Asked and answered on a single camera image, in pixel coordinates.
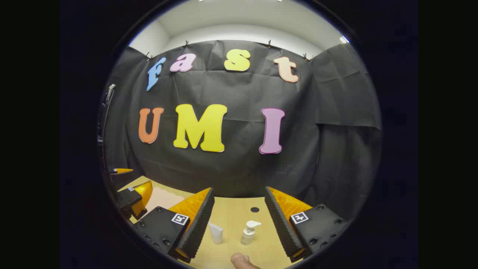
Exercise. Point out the white pump bottle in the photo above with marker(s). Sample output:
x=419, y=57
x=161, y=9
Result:
x=248, y=235

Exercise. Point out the pink suitcase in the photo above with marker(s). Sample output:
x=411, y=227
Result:
x=160, y=198

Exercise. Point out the white squeeze tube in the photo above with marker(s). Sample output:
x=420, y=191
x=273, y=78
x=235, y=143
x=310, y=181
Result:
x=216, y=233

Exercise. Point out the black backdrop cloth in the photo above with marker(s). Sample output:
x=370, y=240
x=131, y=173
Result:
x=239, y=168

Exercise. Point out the white ceiling light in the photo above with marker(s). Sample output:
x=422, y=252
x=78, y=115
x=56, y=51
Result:
x=344, y=39

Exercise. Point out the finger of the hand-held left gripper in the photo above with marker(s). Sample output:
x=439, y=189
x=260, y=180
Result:
x=121, y=170
x=129, y=201

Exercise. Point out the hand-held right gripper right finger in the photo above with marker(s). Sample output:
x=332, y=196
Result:
x=283, y=231

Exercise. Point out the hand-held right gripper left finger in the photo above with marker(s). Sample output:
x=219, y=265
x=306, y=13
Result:
x=198, y=231

